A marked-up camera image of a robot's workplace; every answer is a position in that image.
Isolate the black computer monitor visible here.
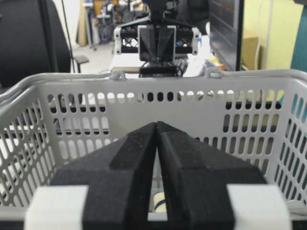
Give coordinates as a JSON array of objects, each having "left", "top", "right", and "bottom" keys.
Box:
[{"left": 209, "top": 0, "right": 245, "bottom": 71}]

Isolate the brown cardboard box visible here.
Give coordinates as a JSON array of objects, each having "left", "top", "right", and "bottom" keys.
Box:
[{"left": 241, "top": 34, "right": 259, "bottom": 70}]

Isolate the grey plastic shopping basket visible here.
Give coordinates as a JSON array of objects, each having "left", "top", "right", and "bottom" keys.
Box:
[{"left": 0, "top": 69, "right": 307, "bottom": 228}]

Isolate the yellow cloth in basket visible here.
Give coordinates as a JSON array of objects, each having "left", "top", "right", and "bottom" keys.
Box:
[{"left": 151, "top": 192, "right": 167, "bottom": 213}]

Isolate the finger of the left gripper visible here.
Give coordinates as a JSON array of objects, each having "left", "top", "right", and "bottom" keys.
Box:
[
  {"left": 138, "top": 24, "right": 160, "bottom": 61},
  {"left": 157, "top": 25, "right": 177, "bottom": 62}
]

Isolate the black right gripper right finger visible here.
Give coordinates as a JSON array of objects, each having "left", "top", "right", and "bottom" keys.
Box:
[{"left": 156, "top": 121, "right": 294, "bottom": 230}]

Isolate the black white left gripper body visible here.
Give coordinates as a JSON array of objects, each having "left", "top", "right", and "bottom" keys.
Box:
[{"left": 114, "top": 18, "right": 200, "bottom": 55}]

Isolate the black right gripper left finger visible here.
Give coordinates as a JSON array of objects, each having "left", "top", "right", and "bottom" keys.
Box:
[{"left": 24, "top": 122, "right": 158, "bottom": 230}]

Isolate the black office chair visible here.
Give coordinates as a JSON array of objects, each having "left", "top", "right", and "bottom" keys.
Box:
[{"left": 0, "top": 0, "right": 89, "bottom": 89}]

